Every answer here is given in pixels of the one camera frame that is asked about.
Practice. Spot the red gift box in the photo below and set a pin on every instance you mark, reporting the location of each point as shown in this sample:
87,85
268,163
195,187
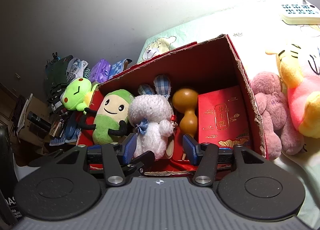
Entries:
223,118

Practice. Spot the pile of dark clothes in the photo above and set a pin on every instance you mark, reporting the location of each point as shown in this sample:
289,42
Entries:
59,73

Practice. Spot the pink bear plush toy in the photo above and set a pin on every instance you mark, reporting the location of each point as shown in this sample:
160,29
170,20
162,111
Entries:
280,134

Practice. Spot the blue checkered cloth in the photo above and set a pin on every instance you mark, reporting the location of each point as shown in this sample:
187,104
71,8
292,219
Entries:
118,67

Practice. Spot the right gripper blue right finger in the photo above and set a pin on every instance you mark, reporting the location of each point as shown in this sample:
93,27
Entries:
195,151

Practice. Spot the purple pouch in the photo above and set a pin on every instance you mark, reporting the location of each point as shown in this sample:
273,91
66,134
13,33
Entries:
100,72

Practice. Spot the brown wooden gourd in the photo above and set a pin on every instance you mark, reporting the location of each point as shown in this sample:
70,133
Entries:
185,102

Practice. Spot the white bunny plush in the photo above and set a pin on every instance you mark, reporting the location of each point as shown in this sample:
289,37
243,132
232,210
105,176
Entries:
150,114

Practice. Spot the green bean plush toy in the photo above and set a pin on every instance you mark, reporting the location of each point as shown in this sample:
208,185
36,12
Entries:
109,122

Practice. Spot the white power strip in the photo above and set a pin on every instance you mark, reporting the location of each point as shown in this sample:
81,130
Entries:
300,14

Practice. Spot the green frog plush toy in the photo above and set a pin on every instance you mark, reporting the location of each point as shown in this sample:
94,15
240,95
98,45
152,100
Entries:
78,94

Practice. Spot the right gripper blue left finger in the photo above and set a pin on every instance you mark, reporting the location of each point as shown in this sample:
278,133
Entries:
124,150

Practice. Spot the red cardboard box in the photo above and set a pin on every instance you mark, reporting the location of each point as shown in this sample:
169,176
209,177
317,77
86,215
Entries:
204,67

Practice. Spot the green bear print blanket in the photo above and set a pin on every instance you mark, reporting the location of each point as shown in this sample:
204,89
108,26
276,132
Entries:
252,40

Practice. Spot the yellow tiger plush toy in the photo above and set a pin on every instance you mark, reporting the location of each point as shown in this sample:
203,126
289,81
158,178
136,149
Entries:
298,67

